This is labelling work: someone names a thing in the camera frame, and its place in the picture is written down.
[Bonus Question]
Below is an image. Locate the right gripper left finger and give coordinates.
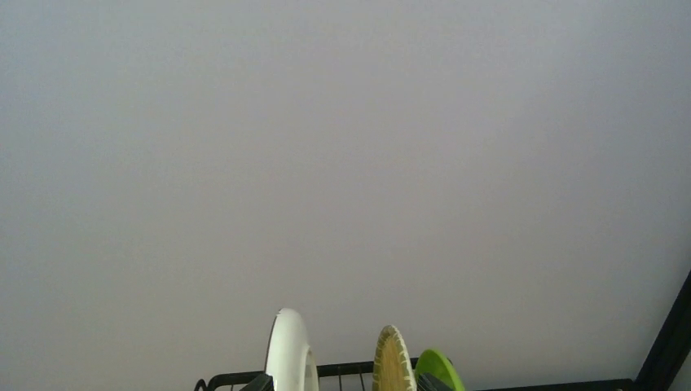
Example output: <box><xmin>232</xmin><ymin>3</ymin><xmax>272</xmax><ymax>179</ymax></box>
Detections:
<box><xmin>240</xmin><ymin>373</ymin><xmax>274</xmax><ymax>391</ymax></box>

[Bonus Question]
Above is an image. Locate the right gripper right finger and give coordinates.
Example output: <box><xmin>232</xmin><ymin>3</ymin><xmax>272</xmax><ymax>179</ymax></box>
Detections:
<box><xmin>416</xmin><ymin>373</ymin><xmax>454</xmax><ymax>391</ymax></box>

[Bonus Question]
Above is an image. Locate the green plastic plate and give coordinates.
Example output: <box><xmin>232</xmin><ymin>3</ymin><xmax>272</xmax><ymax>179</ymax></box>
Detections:
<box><xmin>414</xmin><ymin>349</ymin><xmax>466</xmax><ymax>391</ymax></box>

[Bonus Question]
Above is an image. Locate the blue striped white plate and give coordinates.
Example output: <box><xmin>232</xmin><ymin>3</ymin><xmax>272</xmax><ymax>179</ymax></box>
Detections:
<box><xmin>264</xmin><ymin>308</ymin><xmax>319</xmax><ymax>391</ymax></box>

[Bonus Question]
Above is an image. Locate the woven bamboo plate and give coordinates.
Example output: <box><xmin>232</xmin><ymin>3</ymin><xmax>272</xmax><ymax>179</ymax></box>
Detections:
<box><xmin>372</xmin><ymin>325</ymin><xmax>417</xmax><ymax>391</ymax></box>

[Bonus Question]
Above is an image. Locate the black wire dish rack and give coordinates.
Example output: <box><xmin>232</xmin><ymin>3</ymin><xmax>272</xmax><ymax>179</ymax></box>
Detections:
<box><xmin>193</xmin><ymin>361</ymin><xmax>639</xmax><ymax>391</ymax></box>

